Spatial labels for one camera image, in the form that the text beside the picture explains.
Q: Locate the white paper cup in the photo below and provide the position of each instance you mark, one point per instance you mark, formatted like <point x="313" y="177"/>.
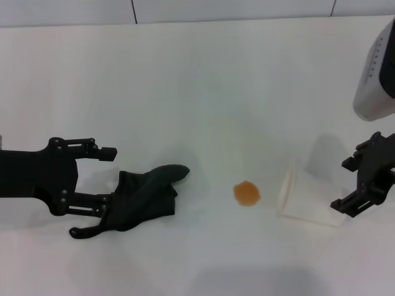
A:
<point x="301" y="203"/>

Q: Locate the dark blue rag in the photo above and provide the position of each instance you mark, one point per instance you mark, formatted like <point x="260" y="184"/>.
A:
<point x="142" y="197"/>

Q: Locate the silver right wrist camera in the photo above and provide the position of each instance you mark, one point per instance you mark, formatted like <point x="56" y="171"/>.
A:
<point x="375" y="77"/>

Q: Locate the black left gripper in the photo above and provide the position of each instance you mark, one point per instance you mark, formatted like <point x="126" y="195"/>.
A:
<point x="37" y="179"/>

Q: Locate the orange-brown liquid stain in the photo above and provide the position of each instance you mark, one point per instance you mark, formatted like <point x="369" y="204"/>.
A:
<point x="247" y="193"/>

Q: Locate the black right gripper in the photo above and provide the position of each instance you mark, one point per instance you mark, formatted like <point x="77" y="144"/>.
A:
<point x="378" y="168"/>

